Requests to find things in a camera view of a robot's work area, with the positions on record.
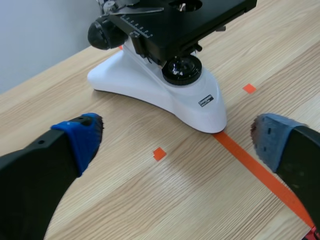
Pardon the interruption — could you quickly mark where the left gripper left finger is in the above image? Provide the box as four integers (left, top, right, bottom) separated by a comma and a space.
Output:
0, 112, 105, 240

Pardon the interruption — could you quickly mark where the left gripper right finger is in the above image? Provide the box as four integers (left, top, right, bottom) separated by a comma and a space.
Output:
250, 113, 320, 228

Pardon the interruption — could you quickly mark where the white and black microscope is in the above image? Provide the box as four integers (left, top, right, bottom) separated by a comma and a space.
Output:
86, 0, 258, 134

